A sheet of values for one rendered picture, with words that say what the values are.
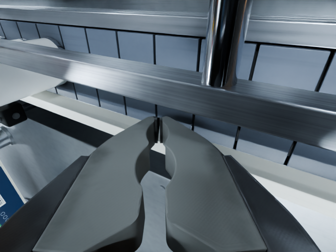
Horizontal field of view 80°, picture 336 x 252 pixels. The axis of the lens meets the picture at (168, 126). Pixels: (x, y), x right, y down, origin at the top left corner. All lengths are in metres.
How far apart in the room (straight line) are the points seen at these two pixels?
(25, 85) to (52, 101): 0.03
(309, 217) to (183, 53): 0.22
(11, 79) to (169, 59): 0.14
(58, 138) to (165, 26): 0.26
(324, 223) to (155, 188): 0.19
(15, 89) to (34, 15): 0.09
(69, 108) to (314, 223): 0.29
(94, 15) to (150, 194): 0.21
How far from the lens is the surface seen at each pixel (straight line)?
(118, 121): 0.19
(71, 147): 0.35
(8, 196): 0.60
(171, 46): 0.17
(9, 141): 0.55
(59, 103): 0.24
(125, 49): 0.19
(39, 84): 0.24
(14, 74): 0.23
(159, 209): 0.30
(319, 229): 0.30
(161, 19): 0.17
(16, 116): 0.38
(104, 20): 0.21
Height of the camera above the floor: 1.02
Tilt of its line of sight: 47 degrees down
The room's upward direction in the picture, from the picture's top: 133 degrees counter-clockwise
